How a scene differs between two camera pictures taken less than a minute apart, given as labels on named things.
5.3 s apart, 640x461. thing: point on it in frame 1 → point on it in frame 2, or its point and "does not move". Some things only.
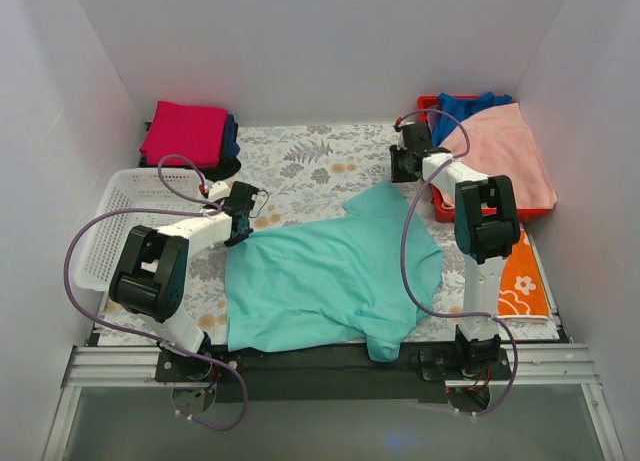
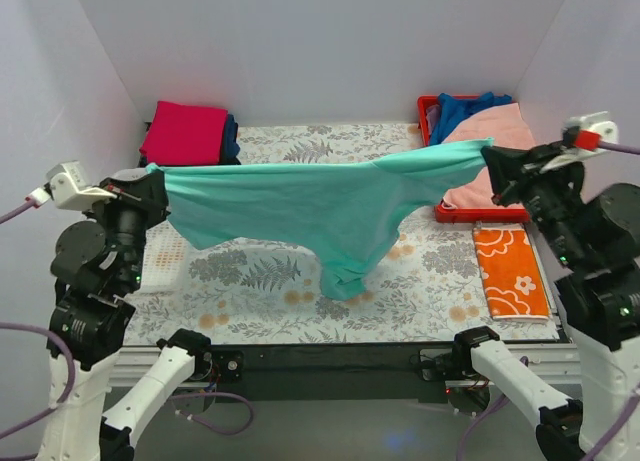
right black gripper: [396, 164] → [523, 172]
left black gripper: [239, 228] → [136, 201]
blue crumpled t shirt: [455, 109] does not move
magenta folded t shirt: [195, 132] does not move
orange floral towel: [521, 292] does not move
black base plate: [421, 373] does not move
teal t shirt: [369, 275] → [348, 211]
